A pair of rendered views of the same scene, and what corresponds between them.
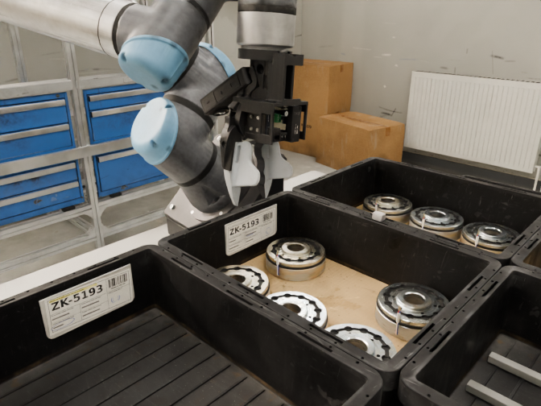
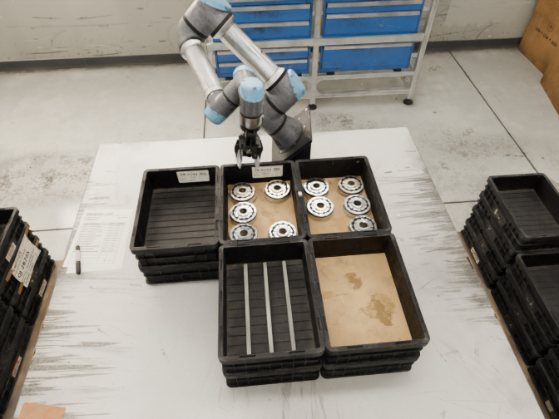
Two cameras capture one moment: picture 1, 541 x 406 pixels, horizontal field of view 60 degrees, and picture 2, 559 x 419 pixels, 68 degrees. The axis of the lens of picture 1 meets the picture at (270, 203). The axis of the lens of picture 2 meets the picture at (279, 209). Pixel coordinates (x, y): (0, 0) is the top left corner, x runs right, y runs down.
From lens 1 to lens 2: 115 cm
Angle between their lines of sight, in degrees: 42
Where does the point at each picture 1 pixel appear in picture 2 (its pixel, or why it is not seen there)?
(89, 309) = (192, 179)
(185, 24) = (224, 107)
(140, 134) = not seen: hidden behind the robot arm
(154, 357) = (202, 202)
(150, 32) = (211, 108)
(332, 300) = (269, 214)
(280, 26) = (247, 122)
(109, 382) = (186, 203)
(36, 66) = not seen: outside the picture
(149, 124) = not seen: hidden behind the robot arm
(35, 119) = (289, 15)
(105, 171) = (327, 56)
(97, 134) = (327, 31)
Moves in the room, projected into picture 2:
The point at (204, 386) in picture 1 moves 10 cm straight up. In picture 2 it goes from (205, 219) to (201, 201)
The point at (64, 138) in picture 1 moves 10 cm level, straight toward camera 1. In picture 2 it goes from (304, 30) to (301, 36)
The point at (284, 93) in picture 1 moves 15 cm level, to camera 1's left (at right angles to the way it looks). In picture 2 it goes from (246, 145) to (215, 126)
